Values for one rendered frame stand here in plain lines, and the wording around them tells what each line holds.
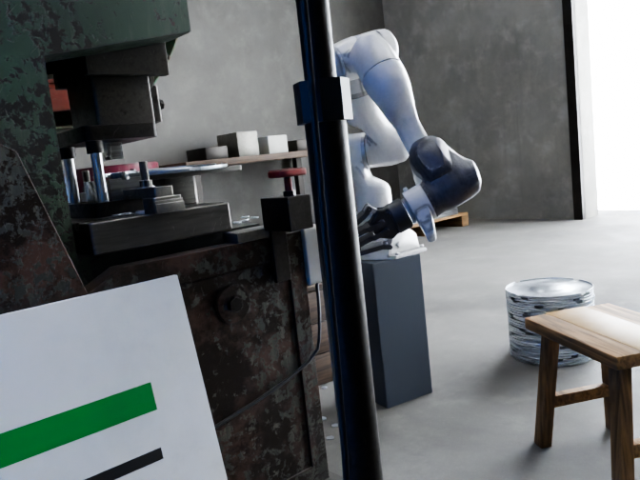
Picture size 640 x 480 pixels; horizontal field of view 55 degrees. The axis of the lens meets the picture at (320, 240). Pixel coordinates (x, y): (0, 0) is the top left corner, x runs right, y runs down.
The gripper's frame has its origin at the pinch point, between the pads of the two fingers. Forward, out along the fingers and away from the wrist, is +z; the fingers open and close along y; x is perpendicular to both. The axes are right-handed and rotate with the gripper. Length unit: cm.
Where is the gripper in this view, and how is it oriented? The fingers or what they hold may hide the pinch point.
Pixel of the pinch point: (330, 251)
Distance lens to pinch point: 145.3
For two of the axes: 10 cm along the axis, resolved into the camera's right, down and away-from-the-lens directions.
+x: 1.1, 4.3, -8.9
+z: -8.8, 4.7, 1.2
